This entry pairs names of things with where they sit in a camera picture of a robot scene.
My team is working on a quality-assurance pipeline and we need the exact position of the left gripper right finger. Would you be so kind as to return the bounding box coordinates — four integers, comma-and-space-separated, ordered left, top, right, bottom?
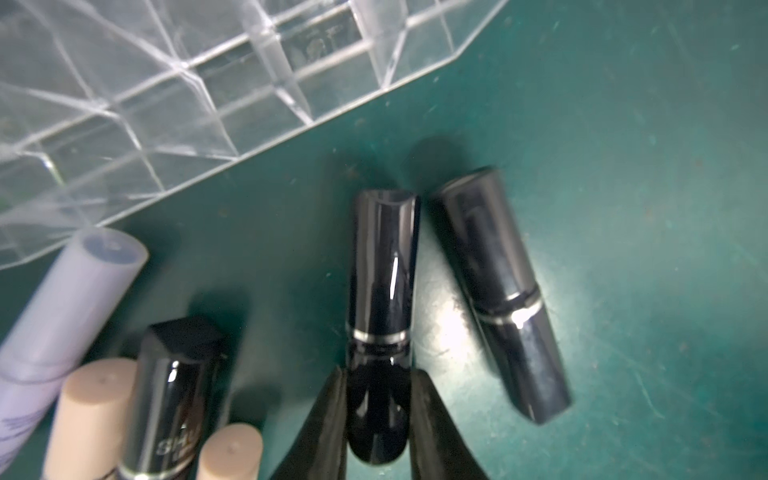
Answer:
409, 369, 489, 480

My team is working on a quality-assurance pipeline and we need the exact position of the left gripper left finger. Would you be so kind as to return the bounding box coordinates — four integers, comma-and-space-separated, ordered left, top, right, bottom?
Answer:
272, 367, 348, 480

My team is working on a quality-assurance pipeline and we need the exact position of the black lipstick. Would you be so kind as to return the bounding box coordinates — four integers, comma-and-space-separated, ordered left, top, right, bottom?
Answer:
434, 167, 572, 425
346, 189, 420, 465
116, 316, 225, 479

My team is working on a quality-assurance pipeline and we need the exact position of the clear acrylic lipstick organizer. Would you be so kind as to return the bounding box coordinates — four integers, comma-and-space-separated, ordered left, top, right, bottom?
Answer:
1, 1, 502, 268

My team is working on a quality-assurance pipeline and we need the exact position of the pink lip gloss tube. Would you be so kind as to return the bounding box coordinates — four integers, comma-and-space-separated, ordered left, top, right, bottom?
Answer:
195, 423, 264, 480
42, 358, 137, 480

